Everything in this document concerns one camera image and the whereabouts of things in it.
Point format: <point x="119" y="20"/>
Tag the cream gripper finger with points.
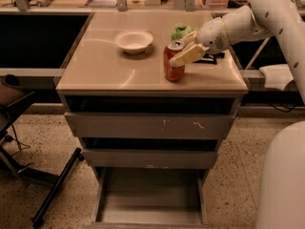
<point x="190" y="38"/>
<point x="190" y="55"/>

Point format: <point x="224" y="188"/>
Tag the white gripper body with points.
<point x="213" y="35"/>

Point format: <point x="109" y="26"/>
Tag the red coke can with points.
<point x="172" y="71"/>

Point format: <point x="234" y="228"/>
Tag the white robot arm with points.
<point x="259" y="20"/>

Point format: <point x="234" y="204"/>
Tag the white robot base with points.
<point x="281" y="201"/>

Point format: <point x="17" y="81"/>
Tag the grey drawer cabinet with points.
<point x="101" y="78"/>

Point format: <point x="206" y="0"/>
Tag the grey middle drawer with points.
<point x="150" y="159"/>

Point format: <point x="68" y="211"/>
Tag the grey top drawer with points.
<point x="151" y="126"/>

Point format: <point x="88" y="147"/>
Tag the grey open bottom drawer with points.
<point x="134" y="198"/>

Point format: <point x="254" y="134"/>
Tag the green chip bag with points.
<point x="180" y="32"/>

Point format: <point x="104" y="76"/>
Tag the black flat packet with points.
<point x="211" y="58"/>

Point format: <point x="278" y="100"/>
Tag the white paper bowl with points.
<point x="133" y="41"/>

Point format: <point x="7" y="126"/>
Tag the white curved chair part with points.
<point x="276" y="76"/>

